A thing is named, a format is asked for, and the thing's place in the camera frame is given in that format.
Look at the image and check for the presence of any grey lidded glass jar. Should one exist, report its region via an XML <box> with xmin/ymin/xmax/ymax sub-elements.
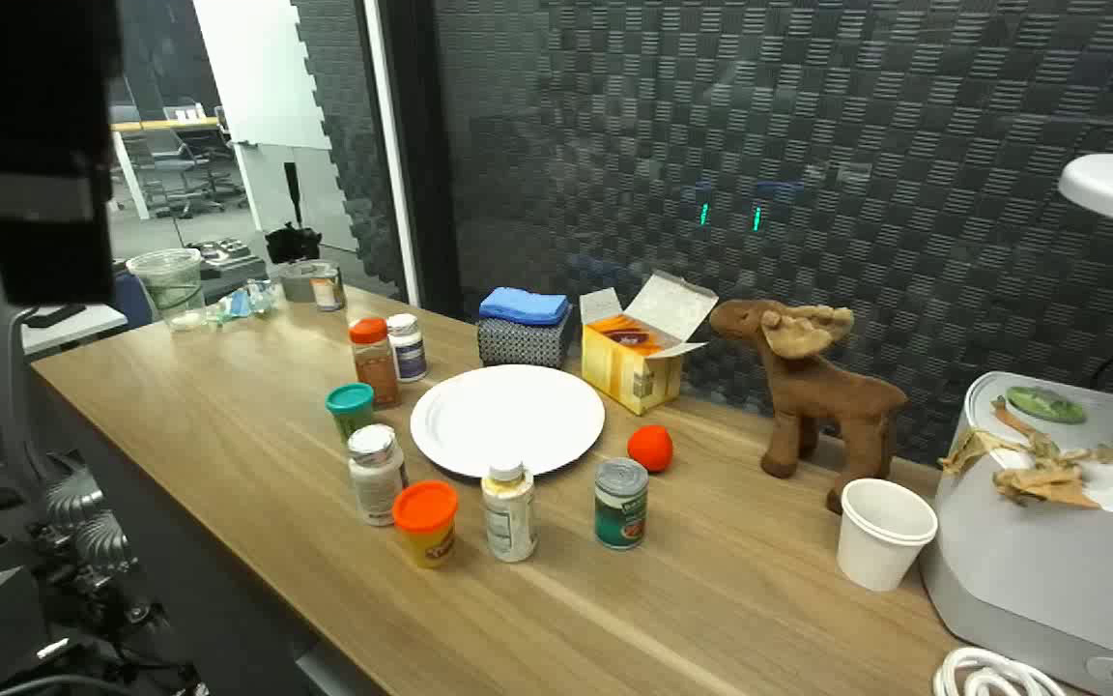
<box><xmin>591</xmin><ymin>456</ymin><xmax>653</xmax><ymax>550</ymax></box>

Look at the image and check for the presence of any small yellow-label vitamin bottle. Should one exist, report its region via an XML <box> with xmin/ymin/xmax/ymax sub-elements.
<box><xmin>481</xmin><ymin>461</ymin><xmax>541</xmax><ymax>570</ymax></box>

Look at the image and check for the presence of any yellow tub orange lid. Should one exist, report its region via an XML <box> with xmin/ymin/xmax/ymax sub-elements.
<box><xmin>392</xmin><ymin>475</ymin><xmax>463</xmax><ymax>570</ymax></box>

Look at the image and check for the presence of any green tub teal lid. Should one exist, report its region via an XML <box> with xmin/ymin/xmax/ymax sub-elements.
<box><xmin>326</xmin><ymin>378</ymin><xmax>380</xmax><ymax>440</ymax></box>

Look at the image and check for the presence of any clear pill bottle white cap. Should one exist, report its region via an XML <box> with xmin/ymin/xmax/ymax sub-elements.
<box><xmin>343</xmin><ymin>423</ymin><xmax>408</xmax><ymax>529</ymax></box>

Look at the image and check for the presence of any white round plate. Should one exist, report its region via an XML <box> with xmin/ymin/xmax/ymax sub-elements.
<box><xmin>407</xmin><ymin>363</ymin><xmax>609</xmax><ymax>485</ymax></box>

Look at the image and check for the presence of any grey fabric box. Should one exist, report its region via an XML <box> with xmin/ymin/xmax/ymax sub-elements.
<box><xmin>470</xmin><ymin>314</ymin><xmax>575</xmax><ymax>373</ymax></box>

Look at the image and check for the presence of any blue folded cloth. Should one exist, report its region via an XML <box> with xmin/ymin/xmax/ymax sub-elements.
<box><xmin>474</xmin><ymin>284</ymin><xmax>571</xmax><ymax>332</ymax></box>

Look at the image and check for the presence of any open yellow cardboard box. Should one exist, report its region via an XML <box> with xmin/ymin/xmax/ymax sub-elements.
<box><xmin>575</xmin><ymin>267</ymin><xmax>721</xmax><ymax>419</ymax></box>

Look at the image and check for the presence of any orange ball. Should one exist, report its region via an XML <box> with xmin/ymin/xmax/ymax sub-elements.
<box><xmin>624</xmin><ymin>423</ymin><xmax>682</xmax><ymax>481</ymax></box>

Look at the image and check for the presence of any small glass jar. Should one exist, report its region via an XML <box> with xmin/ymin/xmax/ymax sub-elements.
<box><xmin>300</xmin><ymin>258</ymin><xmax>348</xmax><ymax>314</ymax></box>

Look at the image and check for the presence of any brown moose plush toy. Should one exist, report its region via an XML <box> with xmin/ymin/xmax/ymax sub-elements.
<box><xmin>709</xmin><ymin>298</ymin><xmax>913</xmax><ymax>519</ymax></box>

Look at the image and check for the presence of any black desk stand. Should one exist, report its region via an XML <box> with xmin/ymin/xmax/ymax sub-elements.
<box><xmin>263</xmin><ymin>158</ymin><xmax>326</xmax><ymax>267</ymax></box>

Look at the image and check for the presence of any clear plastic bottle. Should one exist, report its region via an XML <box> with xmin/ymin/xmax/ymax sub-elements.
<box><xmin>169</xmin><ymin>279</ymin><xmax>285</xmax><ymax>332</ymax></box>

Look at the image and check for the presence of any white paper cup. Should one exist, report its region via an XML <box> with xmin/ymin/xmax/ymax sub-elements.
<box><xmin>836</xmin><ymin>475</ymin><xmax>942</xmax><ymax>595</ymax></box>

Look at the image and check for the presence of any clear plastic tub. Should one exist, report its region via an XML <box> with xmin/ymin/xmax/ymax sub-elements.
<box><xmin>125</xmin><ymin>244</ymin><xmax>210</xmax><ymax>324</ymax></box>

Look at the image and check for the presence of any green round disc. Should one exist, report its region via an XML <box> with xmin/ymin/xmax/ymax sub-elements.
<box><xmin>1001</xmin><ymin>382</ymin><xmax>1091</xmax><ymax>431</ymax></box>

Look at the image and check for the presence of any grey white appliance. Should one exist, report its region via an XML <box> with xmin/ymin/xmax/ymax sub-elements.
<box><xmin>919</xmin><ymin>367</ymin><xmax>1113</xmax><ymax>696</ymax></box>

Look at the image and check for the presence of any white coiled cable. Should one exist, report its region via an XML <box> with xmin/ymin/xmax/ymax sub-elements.
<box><xmin>930</xmin><ymin>642</ymin><xmax>1073</xmax><ymax>696</ymax></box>

